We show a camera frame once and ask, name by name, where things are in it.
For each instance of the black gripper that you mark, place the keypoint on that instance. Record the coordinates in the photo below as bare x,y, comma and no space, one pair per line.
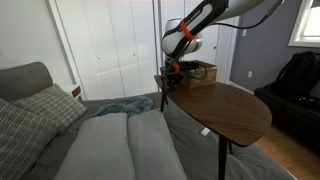
173,75

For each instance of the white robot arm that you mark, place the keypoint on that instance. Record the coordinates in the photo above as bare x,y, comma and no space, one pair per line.
206,10

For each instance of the cardboard box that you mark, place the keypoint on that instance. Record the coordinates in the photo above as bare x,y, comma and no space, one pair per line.
203,80

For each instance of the slanted black table leg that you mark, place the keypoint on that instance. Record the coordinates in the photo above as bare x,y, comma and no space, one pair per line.
163,96

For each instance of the blue grey blanket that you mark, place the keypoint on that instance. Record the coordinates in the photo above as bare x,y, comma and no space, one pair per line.
126,106

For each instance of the narrow light grey cushion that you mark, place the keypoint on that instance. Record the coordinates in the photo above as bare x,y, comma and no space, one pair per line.
153,146

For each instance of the dark wooden oval table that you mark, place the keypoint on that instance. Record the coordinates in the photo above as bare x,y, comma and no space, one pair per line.
193,150

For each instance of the white closet doors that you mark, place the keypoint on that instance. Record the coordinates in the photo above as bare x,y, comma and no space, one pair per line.
113,46

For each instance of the short black table leg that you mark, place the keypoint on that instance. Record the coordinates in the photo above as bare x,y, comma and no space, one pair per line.
230,148

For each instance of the long black table leg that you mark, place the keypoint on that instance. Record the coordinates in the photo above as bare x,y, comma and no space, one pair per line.
222,160

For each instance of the wide light grey cushion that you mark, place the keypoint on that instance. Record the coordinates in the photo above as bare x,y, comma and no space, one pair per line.
96,150

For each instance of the black bench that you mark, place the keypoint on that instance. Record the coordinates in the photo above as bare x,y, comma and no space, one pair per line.
283,110

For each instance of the small plaid pillow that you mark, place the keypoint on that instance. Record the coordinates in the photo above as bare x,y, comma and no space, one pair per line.
53,106

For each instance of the black backpack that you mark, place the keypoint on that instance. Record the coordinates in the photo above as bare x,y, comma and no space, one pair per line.
300,73

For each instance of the white framed window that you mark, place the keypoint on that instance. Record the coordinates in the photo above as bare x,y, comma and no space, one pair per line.
311,23

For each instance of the grey sofa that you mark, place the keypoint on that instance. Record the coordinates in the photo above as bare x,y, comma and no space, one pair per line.
23,78

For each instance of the large plaid pillow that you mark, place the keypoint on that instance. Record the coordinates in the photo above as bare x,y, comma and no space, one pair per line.
20,140

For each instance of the white wall outlet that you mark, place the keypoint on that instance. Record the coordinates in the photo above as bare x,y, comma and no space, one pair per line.
249,74

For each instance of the white light switch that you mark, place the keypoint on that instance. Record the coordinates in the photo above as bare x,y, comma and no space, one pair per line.
244,33

